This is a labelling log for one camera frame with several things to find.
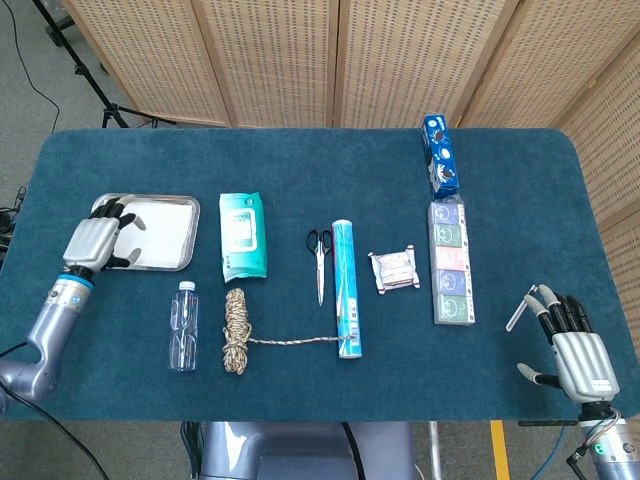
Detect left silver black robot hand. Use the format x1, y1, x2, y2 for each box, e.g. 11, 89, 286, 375
62, 195, 148, 274

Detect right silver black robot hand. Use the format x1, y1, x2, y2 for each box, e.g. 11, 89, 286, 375
516, 283, 620, 404

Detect small white plastic stick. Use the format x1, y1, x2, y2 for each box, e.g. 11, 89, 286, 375
505, 283, 539, 332

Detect silver metal tray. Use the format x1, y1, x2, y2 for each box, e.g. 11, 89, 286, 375
89, 193, 202, 272

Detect clear plastic water bottle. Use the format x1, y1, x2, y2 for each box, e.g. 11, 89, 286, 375
168, 280, 200, 373

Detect black tripod stand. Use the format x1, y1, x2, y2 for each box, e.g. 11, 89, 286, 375
32, 0, 177, 130

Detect green wet wipes pack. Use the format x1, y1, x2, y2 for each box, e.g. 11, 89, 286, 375
218, 191, 269, 284

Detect silver metal pole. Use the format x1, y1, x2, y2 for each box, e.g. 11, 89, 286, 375
428, 421, 444, 480

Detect multicolour tissue multipack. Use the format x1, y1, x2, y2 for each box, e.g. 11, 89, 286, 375
428, 201, 477, 327

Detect white red snack packet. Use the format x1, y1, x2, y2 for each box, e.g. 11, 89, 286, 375
368, 244, 422, 296

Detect teal table cloth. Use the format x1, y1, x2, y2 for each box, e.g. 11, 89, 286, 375
0, 128, 640, 422

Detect blue cling film roll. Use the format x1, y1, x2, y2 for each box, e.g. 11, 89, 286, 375
332, 218, 364, 361

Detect blue cookie box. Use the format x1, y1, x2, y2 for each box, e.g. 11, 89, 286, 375
422, 114, 462, 198

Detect grey blue robot torso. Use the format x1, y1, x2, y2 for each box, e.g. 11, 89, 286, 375
199, 421, 419, 480

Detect black cable bundle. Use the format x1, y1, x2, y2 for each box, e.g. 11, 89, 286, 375
0, 186, 27, 251

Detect beige braided rope bundle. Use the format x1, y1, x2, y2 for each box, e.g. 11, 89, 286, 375
221, 288, 361, 375

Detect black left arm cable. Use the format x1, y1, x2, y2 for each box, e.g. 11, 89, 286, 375
0, 342, 110, 480

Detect thin black floor cable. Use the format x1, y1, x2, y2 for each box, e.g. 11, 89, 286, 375
8, 0, 61, 134

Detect black handled scissors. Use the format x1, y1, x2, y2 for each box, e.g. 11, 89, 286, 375
305, 228, 334, 307

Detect thick black torso cable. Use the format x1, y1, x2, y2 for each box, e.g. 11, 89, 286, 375
341, 422, 364, 480

